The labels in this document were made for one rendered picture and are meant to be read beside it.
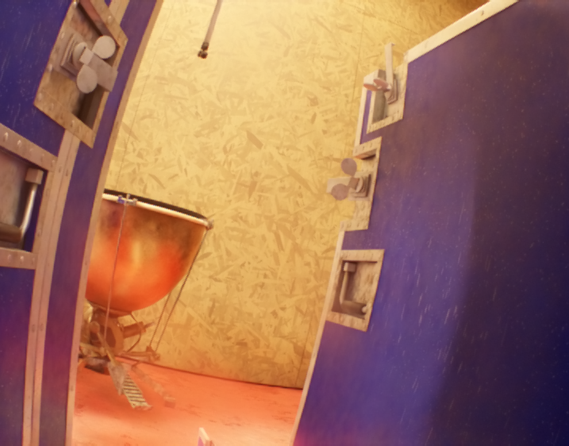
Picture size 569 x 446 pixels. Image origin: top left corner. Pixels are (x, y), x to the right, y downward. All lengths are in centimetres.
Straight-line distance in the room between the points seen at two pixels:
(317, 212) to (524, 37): 306
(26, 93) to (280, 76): 319
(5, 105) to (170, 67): 304
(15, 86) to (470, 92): 45
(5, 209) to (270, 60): 319
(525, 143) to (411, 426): 30
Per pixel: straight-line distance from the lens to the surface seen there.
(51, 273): 56
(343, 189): 86
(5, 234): 45
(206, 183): 335
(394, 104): 84
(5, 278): 46
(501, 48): 58
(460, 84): 64
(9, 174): 47
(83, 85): 50
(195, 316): 335
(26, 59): 43
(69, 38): 51
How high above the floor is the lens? 62
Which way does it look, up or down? 5 degrees up
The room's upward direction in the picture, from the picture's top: 12 degrees clockwise
